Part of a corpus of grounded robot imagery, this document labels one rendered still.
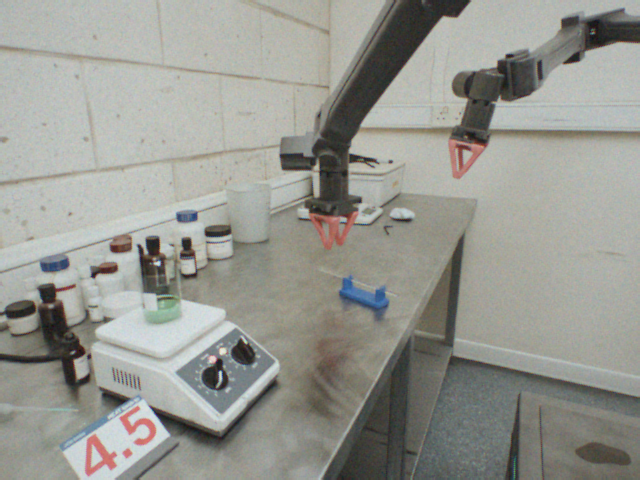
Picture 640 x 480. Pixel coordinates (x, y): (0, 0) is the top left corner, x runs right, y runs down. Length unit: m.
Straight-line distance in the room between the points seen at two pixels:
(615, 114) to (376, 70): 1.34
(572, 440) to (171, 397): 0.95
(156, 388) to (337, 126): 0.44
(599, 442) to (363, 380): 0.77
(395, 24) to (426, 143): 1.40
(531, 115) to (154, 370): 1.58
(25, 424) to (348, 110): 0.57
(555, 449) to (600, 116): 1.14
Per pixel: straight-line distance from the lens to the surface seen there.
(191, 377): 0.53
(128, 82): 1.11
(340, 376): 0.61
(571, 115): 1.82
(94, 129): 1.04
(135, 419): 0.54
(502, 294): 2.01
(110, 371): 0.60
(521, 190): 1.88
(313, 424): 0.54
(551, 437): 1.23
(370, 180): 1.59
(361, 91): 0.61
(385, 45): 0.55
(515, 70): 0.96
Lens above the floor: 1.10
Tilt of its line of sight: 17 degrees down
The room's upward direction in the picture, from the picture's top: straight up
